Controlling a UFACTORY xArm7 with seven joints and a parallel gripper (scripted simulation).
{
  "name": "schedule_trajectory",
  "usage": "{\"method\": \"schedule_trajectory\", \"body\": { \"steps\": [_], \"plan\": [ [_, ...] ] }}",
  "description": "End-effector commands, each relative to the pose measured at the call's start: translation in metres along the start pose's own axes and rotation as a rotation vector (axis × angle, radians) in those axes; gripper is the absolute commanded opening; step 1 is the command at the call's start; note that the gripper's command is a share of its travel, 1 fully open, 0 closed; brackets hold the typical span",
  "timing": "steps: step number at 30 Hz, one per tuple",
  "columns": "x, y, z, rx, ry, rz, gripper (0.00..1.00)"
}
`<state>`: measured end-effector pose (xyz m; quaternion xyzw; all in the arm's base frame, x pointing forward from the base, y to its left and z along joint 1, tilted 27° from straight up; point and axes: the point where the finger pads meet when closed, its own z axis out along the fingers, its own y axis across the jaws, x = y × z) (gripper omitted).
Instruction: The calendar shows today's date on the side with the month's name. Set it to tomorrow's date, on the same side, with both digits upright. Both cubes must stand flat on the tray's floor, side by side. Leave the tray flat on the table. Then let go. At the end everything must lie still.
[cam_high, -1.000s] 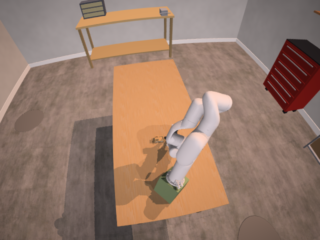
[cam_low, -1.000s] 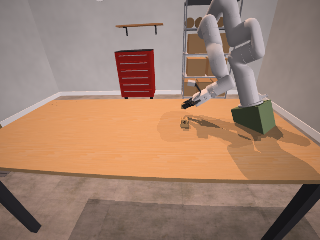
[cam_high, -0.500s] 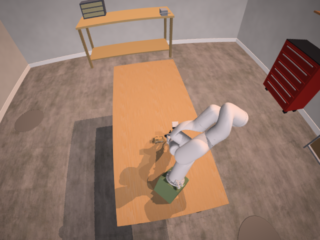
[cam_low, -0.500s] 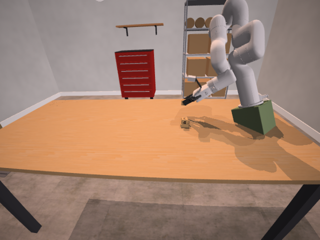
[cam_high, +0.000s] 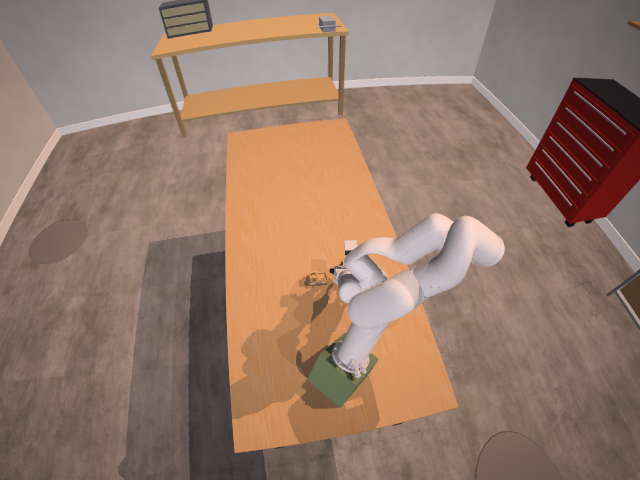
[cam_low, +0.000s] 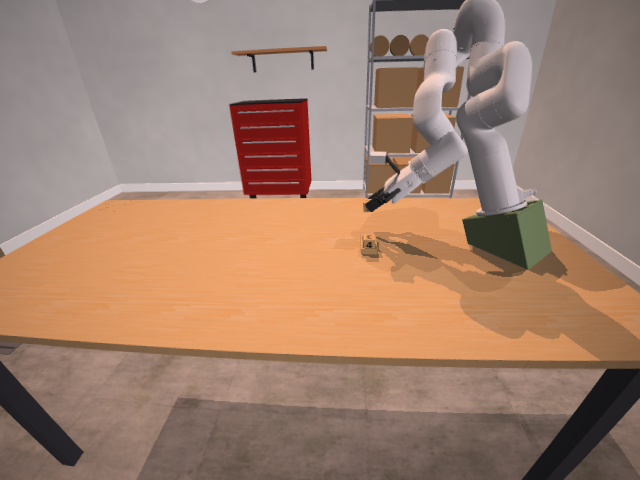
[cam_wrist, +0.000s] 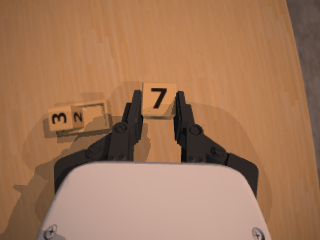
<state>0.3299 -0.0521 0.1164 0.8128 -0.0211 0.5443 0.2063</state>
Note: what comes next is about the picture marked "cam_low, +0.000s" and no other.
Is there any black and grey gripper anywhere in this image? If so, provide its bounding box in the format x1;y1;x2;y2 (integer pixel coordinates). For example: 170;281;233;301
365;161;426;212

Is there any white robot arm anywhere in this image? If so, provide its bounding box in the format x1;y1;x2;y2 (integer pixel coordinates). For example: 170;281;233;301
410;0;537;216

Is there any wooden tray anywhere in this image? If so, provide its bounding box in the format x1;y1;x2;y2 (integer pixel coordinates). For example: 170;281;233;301
361;235;377;254

